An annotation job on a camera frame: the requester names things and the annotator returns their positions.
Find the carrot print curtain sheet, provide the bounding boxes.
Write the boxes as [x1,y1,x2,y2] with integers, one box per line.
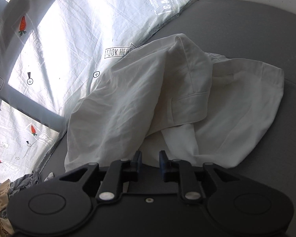
[0,0,192,183]

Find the grey shirt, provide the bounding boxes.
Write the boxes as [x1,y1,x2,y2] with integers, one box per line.
[0,172,55,219]

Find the tan garment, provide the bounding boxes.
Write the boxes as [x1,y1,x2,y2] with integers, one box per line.
[0,179,14,236]

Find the white trousers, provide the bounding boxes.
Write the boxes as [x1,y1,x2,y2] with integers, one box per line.
[65,34,285,171]

